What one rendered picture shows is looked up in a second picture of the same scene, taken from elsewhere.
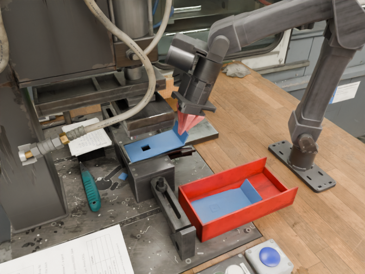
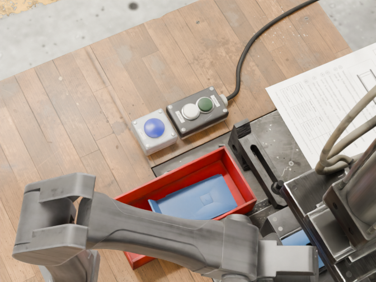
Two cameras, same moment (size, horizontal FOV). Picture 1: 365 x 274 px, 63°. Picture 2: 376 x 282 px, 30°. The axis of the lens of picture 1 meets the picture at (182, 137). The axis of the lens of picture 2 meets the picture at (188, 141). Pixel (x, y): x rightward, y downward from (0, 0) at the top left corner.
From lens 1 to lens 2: 113 cm
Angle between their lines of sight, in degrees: 76
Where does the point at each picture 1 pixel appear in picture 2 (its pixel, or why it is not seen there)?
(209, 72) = not seen: hidden behind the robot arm
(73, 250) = (355, 145)
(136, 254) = (287, 143)
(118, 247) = (309, 149)
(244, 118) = not seen: outside the picture
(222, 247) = (198, 153)
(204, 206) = (219, 201)
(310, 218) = not seen: hidden behind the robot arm
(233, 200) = (182, 211)
